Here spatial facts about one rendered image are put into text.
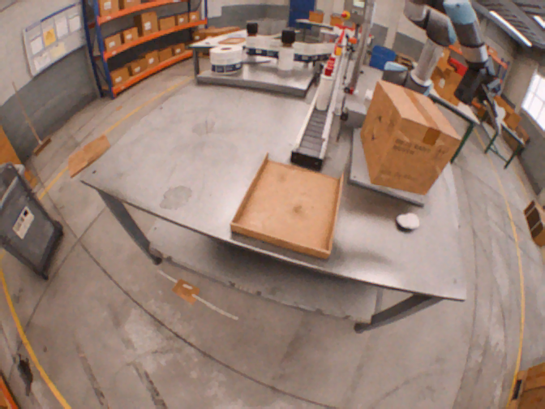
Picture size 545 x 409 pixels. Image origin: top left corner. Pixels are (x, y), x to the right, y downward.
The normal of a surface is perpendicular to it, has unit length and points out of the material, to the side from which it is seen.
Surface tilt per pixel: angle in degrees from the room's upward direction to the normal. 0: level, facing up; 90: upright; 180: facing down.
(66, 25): 90
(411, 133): 90
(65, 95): 90
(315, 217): 0
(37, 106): 90
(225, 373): 0
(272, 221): 0
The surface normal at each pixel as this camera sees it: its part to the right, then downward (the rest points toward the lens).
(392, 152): -0.15, 0.78
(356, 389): 0.06, -0.61
